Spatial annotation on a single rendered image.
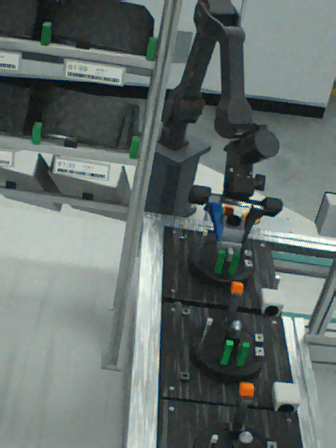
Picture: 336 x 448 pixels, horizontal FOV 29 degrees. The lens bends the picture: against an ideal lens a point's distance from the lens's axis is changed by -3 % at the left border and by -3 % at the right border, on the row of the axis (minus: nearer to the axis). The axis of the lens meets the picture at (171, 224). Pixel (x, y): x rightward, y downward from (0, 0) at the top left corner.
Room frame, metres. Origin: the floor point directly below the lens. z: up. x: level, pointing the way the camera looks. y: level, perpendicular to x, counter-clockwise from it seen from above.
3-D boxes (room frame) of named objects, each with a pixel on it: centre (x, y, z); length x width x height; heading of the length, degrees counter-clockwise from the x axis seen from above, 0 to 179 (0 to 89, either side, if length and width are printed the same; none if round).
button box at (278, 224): (1.33, -0.18, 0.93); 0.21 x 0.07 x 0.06; 96
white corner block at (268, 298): (1.02, -0.23, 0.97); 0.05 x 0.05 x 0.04; 6
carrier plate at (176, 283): (1.10, -0.12, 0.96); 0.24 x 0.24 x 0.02; 6
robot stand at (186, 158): (1.44, 0.04, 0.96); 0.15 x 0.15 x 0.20; 61
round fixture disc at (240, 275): (1.10, -0.12, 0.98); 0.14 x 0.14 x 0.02
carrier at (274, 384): (0.85, -0.15, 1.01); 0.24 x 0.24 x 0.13; 6
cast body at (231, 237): (1.09, -0.12, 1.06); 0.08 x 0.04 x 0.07; 6
